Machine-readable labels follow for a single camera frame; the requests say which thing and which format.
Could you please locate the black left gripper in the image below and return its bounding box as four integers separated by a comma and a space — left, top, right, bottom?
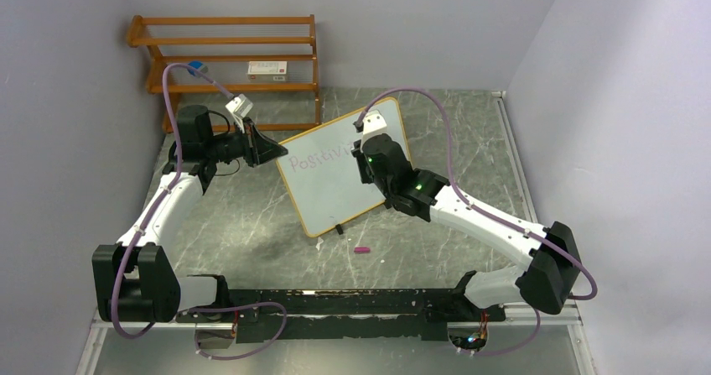
205, 117, 287, 169

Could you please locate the yellow-framed whiteboard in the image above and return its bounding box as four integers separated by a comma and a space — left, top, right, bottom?
276, 108, 385, 237

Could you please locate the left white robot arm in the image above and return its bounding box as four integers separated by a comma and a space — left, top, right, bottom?
91, 99, 288, 323

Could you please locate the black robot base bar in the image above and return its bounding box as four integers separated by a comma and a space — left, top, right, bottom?
230, 289, 506, 343

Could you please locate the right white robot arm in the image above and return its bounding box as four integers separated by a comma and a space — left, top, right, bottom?
351, 134, 581, 320

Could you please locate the blue whiteboard eraser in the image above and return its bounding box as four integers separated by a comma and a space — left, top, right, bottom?
188, 60, 209, 76

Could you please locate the orange wooden shelf rack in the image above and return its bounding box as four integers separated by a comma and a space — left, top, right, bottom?
126, 14, 323, 131

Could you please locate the white red box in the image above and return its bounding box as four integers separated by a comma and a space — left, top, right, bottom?
247, 61, 288, 82

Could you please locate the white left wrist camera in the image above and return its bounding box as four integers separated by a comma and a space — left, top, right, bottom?
226, 94, 253, 133

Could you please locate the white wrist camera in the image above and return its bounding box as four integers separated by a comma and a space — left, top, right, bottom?
226, 94, 253, 133
354, 109, 387, 142

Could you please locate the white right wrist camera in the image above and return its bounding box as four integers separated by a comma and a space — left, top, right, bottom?
354, 109, 387, 142

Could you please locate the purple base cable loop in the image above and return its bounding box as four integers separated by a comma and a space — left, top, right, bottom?
185, 301, 288, 362

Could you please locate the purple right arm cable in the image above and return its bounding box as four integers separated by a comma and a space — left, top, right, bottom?
355, 87, 599, 357

